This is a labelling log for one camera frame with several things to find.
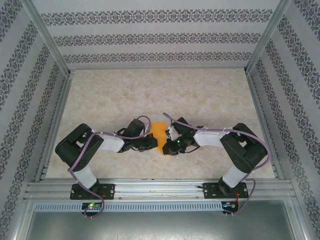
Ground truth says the orange cloth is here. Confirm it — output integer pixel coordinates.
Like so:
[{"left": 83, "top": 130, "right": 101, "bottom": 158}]
[{"left": 151, "top": 121, "right": 173, "bottom": 158}]

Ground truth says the grey sheet metal panel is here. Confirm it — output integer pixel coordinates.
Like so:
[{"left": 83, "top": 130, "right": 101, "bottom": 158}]
[{"left": 24, "top": 211, "right": 297, "bottom": 240}]

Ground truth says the aluminium mounting rail beam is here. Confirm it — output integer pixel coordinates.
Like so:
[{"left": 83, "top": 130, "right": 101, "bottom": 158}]
[{"left": 23, "top": 178, "right": 297, "bottom": 201}]

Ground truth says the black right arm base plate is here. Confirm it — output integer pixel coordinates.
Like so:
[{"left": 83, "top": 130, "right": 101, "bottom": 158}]
[{"left": 203, "top": 182, "right": 249, "bottom": 200}]

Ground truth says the grey slotted cable duct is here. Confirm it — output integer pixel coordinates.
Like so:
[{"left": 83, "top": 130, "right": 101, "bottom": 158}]
[{"left": 33, "top": 201, "right": 223, "bottom": 213}]

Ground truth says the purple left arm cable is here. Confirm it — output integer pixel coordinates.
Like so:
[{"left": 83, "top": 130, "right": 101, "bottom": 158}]
[{"left": 67, "top": 114, "right": 152, "bottom": 220}]

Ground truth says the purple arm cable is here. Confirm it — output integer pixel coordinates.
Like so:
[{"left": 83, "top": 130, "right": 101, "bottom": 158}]
[
  {"left": 67, "top": 114, "right": 152, "bottom": 220},
  {"left": 162, "top": 112, "right": 271, "bottom": 218}
]

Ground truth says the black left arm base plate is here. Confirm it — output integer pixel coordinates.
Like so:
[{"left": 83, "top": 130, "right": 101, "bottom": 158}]
[{"left": 69, "top": 183, "right": 116, "bottom": 201}]

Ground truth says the aluminium back rail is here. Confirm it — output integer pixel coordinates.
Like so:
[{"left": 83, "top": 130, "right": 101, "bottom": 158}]
[{"left": 68, "top": 65, "right": 248, "bottom": 72}]

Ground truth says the aluminium side rail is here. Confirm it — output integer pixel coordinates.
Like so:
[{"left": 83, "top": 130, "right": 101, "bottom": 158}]
[
  {"left": 246, "top": 72, "right": 285, "bottom": 181},
  {"left": 34, "top": 71, "right": 75, "bottom": 182}
]

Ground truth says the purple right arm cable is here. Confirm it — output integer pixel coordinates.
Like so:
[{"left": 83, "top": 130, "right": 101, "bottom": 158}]
[{"left": 162, "top": 112, "right": 271, "bottom": 218}]

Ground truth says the aluminium frame post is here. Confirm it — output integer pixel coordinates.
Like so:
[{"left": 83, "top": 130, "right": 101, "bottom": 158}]
[
  {"left": 21, "top": 0, "right": 71, "bottom": 76},
  {"left": 244, "top": 0, "right": 293, "bottom": 75}
]

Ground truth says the aluminium frame strut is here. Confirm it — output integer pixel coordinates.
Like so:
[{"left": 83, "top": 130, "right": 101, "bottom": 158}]
[
  {"left": 287, "top": 197, "right": 310, "bottom": 240},
  {"left": 8, "top": 196, "right": 35, "bottom": 240}
]

